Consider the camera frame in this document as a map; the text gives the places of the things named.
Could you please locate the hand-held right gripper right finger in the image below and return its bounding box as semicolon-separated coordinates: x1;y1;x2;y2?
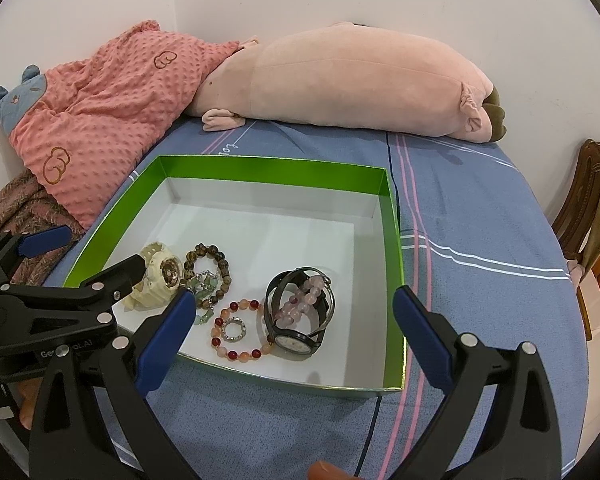
392;285;563;480

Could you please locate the green cardboard box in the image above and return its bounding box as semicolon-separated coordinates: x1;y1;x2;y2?
62;155;407;401

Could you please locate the brown wooden chair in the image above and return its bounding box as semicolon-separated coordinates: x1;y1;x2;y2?
550;139;600;341

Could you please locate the brown knitted cloth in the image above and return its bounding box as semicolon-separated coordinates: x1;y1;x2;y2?
0;167;86;286

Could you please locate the silver ring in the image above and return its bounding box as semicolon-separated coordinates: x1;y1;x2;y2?
223;317;247;343

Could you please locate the pink bead bracelet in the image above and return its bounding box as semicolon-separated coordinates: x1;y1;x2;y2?
275;275;333;328

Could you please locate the blue plush animal head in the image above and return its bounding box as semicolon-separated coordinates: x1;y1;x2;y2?
0;65;48;133

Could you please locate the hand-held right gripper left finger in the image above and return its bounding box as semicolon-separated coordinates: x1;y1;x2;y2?
28;290;201;480

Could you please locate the black wrist watch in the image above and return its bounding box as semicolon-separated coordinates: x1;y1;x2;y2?
263;266;337;361

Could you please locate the person's right hand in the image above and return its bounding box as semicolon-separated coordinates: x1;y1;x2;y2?
307;461;352;480

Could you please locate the cream wrist watch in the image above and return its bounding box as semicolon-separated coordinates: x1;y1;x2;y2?
122;241;183;311

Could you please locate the red orange bead bracelet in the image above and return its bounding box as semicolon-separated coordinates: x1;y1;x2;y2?
210;299;276;362

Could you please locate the blue striped bedsheet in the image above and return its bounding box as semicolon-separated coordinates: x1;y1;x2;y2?
45;117;588;480

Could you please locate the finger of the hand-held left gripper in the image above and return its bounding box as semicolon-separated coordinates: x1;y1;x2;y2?
0;254;147;312
0;225;73;286

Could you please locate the green stone bracelet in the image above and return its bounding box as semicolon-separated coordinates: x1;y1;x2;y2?
182;270;221;326

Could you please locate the pink plush pig pillow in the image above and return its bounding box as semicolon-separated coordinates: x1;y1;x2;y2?
185;21;508;143

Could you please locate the thin metal bangle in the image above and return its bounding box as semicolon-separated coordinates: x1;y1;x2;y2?
280;267;337;346

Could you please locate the pink dotted blanket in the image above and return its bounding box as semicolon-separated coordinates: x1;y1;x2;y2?
7;20;258;231

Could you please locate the person's left hand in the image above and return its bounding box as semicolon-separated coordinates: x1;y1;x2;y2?
17;377;43;431

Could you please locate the brown bead bracelet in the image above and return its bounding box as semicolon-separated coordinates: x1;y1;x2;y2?
184;243;232;311

